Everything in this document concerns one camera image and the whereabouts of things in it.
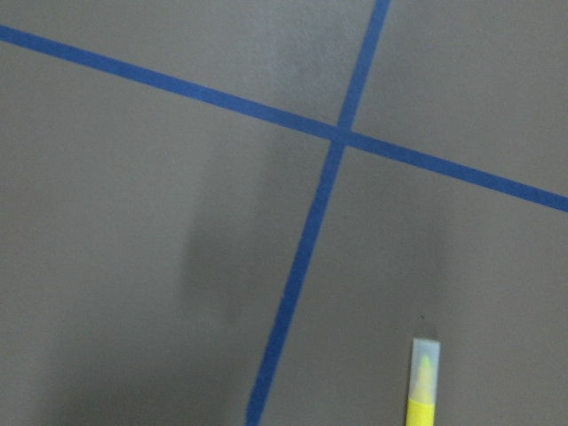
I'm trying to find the yellow highlighter pen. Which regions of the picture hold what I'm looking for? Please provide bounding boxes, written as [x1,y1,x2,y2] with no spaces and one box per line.
[405,338,440,426]

